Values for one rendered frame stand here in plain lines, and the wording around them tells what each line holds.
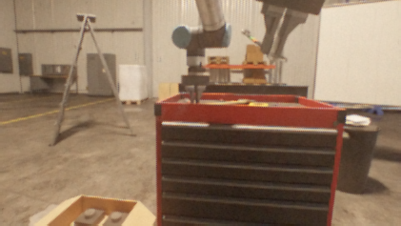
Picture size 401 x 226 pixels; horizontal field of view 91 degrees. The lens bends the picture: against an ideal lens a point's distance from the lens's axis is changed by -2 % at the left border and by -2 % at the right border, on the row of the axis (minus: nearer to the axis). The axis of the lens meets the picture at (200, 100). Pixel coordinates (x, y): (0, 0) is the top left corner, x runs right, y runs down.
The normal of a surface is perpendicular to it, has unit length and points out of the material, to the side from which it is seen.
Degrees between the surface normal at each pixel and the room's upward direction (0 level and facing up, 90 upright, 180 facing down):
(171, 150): 90
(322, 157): 90
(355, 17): 90
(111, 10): 90
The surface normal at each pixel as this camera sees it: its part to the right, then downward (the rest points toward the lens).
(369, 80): -0.51, 0.10
